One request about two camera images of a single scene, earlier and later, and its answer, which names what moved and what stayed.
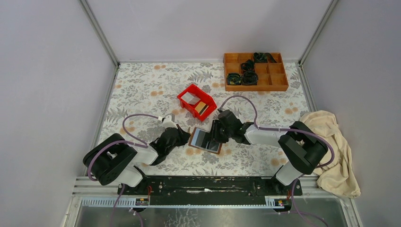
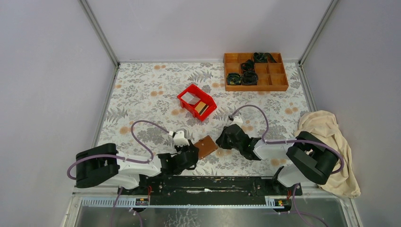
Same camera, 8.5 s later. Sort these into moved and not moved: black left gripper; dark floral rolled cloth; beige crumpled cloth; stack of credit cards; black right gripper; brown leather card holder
Moved: black right gripper; black left gripper; brown leather card holder
Not moved: dark floral rolled cloth; beige crumpled cloth; stack of credit cards
